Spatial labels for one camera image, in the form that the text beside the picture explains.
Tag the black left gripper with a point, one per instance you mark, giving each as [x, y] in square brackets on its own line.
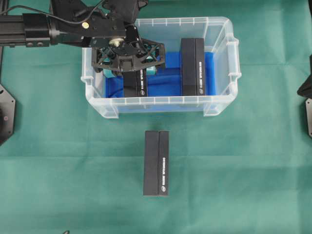
[129, 56]

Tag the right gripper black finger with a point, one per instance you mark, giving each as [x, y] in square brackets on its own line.
[306, 96]
[306, 88]

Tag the black box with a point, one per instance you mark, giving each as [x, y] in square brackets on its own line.
[192, 67]
[135, 84]
[156, 163]

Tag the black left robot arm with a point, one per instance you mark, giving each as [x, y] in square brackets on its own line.
[108, 28]

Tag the clear plastic storage case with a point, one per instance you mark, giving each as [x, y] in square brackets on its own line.
[219, 39]

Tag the blue plastic liner sheet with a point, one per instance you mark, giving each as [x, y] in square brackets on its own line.
[166, 81]

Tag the green table cloth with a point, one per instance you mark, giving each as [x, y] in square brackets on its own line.
[246, 171]

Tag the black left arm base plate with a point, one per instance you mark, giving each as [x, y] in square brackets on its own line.
[7, 114]

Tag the black frame rail left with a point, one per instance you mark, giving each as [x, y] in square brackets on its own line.
[1, 58]

